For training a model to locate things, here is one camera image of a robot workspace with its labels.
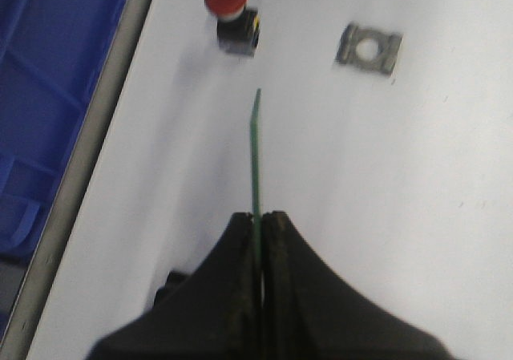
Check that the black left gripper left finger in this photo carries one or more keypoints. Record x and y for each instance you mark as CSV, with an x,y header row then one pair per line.
x,y
212,314

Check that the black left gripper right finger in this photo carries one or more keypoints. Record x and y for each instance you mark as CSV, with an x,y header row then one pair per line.
x,y
311,313

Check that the green perforated circuit board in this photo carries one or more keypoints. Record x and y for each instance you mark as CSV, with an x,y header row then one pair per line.
x,y
256,196

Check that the grey metal clamp block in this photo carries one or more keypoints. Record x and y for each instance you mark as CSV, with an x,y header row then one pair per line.
x,y
368,49

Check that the red emergency stop button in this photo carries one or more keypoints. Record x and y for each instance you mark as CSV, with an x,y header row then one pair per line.
x,y
237,26

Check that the centre blue plastic crate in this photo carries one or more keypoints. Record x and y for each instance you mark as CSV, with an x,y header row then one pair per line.
x,y
52,52

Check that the steel table edge rail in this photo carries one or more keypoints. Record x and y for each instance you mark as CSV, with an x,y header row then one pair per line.
x,y
26,283

